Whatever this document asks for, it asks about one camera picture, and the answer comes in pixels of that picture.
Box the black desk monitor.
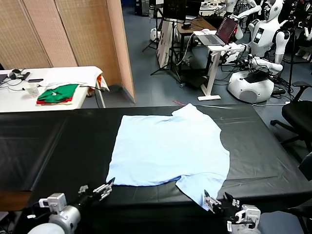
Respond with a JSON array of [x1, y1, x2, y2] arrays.
[[185, 0, 202, 18]]

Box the black panel on tripod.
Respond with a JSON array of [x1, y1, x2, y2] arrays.
[[162, 0, 187, 20]]

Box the white standing desk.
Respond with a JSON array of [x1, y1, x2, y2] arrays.
[[194, 30, 241, 102]]

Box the red folded shirt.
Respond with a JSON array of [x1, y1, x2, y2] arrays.
[[36, 95, 74, 105]]

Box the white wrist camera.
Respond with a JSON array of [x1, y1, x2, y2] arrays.
[[38, 193, 68, 215], [226, 204, 261, 232]]

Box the white humanoid robot wheeled base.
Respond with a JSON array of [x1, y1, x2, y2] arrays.
[[227, 0, 291, 103]]

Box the white paper cup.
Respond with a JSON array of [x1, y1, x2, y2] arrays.
[[26, 83, 39, 98]]

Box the slim white humanoid robot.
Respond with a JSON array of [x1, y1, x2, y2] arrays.
[[219, 0, 261, 20]]

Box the black tripod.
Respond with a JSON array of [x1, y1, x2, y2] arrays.
[[150, 19, 183, 83]]

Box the brown desk black legs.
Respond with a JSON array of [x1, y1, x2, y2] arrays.
[[176, 16, 217, 71]]

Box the beige folded shirt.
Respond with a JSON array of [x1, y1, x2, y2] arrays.
[[57, 97, 74, 106]]

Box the white side table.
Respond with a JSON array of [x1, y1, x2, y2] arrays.
[[0, 66, 106, 113]]

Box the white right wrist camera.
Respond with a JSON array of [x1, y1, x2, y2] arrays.
[[226, 204, 261, 232]]

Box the wooden folding partition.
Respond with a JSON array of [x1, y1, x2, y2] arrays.
[[0, 0, 136, 104]]

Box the black table cover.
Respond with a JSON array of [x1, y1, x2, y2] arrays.
[[0, 104, 312, 215]]

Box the black cable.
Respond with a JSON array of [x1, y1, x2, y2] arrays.
[[78, 84, 110, 92]]

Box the white leaning board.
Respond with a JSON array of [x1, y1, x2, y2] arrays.
[[156, 19, 176, 69]]

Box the black headphones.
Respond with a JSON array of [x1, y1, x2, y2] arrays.
[[7, 69, 24, 79]]

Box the black pole stand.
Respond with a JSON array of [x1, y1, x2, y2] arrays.
[[288, 21, 297, 95]]

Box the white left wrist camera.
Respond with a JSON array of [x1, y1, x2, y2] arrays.
[[38, 193, 68, 215]]

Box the green folded shirt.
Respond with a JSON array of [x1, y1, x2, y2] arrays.
[[38, 83, 79, 102]]

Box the white orange bin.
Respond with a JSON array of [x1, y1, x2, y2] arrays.
[[39, 67, 110, 92]]

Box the orange cloth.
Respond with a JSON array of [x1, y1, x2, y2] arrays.
[[87, 75, 103, 97]]

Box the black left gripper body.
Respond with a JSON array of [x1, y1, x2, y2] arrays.
[[73, 191, 100, 209]]

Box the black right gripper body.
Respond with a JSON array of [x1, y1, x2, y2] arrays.
[[214, 198, 242, 219]]

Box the light blue t-shirt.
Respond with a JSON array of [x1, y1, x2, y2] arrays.
[[106, 103, 231, 212]]

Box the dark chair backrest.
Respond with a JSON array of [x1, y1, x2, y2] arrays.
[[298, 152, 312, 181]]

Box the black office chair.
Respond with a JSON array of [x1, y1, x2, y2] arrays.
[[270, 80, 312, 147]]

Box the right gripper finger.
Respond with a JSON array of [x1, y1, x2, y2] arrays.
[[223, 192, 241, 208], [203, 189, 221, 213]]

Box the open silver laptop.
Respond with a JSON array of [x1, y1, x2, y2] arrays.
[[196, 17, 238, 46]]

